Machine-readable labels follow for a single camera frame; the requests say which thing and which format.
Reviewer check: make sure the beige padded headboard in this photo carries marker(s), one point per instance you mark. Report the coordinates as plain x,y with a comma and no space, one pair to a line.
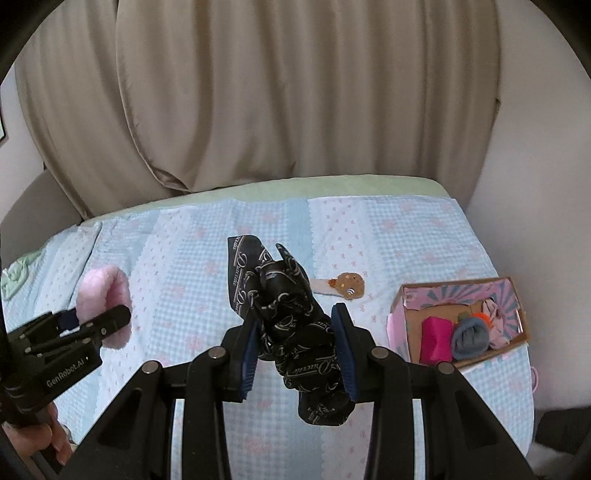
27,203

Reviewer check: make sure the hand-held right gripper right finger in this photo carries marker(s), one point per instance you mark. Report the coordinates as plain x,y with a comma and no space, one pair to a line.
344,350

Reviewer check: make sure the magenta cloth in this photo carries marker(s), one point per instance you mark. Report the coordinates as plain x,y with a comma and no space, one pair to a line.
436,339

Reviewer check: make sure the grey sock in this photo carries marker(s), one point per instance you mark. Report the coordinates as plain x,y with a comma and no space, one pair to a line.
471,337

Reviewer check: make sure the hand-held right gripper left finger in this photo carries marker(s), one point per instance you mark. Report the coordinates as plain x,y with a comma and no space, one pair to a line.
249,360

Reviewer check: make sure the green bed sheet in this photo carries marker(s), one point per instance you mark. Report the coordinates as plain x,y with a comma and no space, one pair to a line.
369,187

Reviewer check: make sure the pink cardboard box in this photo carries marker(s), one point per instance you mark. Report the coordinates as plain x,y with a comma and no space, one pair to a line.
508,295

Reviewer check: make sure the framed wall picture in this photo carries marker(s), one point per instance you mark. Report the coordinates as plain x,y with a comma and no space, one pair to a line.
2,127

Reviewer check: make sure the light pink sock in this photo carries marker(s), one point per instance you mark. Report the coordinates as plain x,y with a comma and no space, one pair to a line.
99,284

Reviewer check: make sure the light blue printed blanket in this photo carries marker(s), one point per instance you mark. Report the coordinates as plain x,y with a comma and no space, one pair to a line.
184,277

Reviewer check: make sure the person's left hand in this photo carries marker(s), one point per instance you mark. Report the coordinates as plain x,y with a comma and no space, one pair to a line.
39,436

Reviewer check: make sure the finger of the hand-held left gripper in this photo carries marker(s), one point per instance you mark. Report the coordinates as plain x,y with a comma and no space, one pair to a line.
68,319
106,321

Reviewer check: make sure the crumpled green cloth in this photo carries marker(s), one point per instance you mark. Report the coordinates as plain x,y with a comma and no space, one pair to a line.
16,277

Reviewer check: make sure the brown bear sock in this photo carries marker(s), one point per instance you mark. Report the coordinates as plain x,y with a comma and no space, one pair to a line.
351,285

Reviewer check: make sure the beige curtain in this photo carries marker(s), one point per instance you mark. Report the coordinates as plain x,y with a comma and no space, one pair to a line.
83,115
323,92

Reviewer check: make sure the pale pink cloth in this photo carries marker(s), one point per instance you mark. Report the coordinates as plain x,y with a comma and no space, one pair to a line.
496,323

